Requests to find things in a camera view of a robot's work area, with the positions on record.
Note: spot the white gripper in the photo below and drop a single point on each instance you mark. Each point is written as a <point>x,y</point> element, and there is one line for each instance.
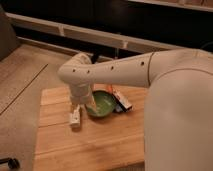
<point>82,94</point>

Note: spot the green ceramic bowl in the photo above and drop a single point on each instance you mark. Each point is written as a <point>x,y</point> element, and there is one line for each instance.
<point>105,103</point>

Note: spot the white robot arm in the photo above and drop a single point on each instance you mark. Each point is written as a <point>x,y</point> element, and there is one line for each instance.
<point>178,109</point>

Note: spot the white plastic bottle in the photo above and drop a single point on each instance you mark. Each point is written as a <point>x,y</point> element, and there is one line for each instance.
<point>75,115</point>

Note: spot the dark snack packet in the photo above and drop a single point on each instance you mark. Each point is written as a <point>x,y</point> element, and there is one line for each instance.
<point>123,104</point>

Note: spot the wooden board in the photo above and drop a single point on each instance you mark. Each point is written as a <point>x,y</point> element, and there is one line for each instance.
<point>98,145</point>

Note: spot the black caster wheel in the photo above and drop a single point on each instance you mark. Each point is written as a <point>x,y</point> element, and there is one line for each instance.
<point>13,163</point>

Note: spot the white metal rail frame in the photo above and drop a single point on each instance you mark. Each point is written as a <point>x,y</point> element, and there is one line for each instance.
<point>89,35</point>

